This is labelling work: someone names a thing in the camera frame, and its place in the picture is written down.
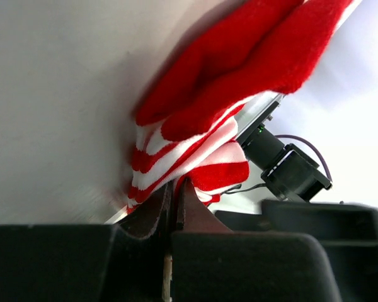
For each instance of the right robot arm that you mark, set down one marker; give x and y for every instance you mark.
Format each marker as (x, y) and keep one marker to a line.
(288, 172)

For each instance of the red white striped sock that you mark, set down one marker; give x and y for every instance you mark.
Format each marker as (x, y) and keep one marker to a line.
(186, 123)

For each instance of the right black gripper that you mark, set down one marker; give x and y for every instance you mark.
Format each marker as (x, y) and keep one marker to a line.
(347, 232)

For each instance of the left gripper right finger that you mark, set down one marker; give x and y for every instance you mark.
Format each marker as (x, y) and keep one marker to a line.
(210, 262)

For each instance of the aluminium front rail frame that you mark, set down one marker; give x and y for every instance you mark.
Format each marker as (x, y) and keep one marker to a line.
(258, 106)

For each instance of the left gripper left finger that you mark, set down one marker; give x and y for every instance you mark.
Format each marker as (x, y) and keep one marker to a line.
(123, 261)

